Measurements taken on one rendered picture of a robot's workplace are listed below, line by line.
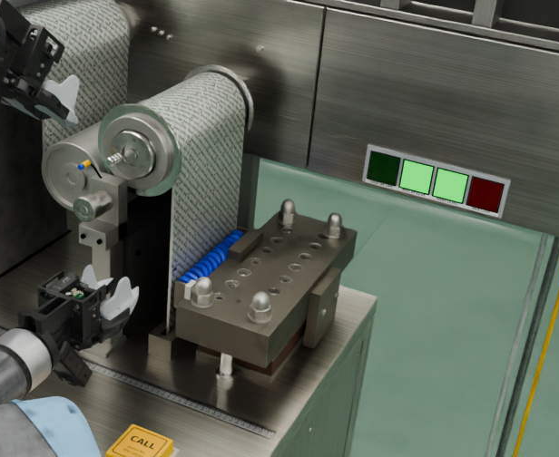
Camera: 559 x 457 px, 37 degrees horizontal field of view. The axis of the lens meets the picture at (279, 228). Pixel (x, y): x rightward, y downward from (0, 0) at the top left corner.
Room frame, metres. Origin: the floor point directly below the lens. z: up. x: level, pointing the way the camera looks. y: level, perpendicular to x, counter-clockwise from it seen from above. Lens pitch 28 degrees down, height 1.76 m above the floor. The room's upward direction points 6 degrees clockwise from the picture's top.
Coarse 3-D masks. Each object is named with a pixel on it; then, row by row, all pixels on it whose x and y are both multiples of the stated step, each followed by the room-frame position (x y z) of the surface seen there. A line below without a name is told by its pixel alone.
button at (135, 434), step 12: (132, 432) 0.92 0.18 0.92; (144, 432) 0.92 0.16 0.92; (120, 444) 0.89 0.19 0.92; (132, 444) 0.89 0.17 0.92; (144, 444) 0.89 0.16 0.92; (156, 444) 0.90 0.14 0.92; (168, 444) 0.90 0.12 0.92; (108, 456) 0.87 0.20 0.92; (120, 456) 0.87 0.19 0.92; (132, 456) 0.87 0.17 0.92; (144, 456) 0.87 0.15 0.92; (156, 456) 0.87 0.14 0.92; (168, 456) 0.90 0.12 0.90
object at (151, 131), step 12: (120, 120) 1.17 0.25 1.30; (132, 120) 1.16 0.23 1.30; (144, 120) 1.16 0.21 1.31; (108, 132) 1.17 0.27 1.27; (144, 132) 1.15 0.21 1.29; (156, 132) 1.14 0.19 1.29; (108, 144) 1.17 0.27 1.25; (156, 144) 1.14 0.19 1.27; (168, 144) 1.15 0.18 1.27; (108, 156) 1.17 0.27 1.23; (156, 156) 1.14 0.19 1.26; (168, 156) 1.14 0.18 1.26; (156, 168) 1.14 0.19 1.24; (168, 168) 1.14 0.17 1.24; (132, 180) 1.16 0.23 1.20; (144, 180) 1.15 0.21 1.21; (156, 180) 1.14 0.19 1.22
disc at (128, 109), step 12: (120, 108) 1.18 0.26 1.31; (132, 108) 1.17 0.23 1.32; (144, 108) 1.17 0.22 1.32; (108, 120) 1.19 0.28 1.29; (156, 120) 1.16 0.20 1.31; (168, 132) 1.15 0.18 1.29; (180, 156) 1.14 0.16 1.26; (108, 168) 1.19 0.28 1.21; (180, 168) 1.14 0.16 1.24; (168, 180) 1.15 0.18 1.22; (132, 192) 1.17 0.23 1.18; (144, 192) 1.16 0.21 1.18; (156, 192) 1.16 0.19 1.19
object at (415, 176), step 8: (408, 168) 1.34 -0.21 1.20; (416, 168) 1.33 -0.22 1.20; (424, 168) 1.33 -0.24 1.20; (432, 168) 1.32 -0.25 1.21; (408, 176) 1.34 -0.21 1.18; (416, 176) 1.33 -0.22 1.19; (424, 176) 1.33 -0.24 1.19; (400, 184) 1.34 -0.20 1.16; (408, 184) 1.34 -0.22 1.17; (416, 184) 1.33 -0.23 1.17; (424, 184) 1.33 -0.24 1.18; (424, 192) 1.32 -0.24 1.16
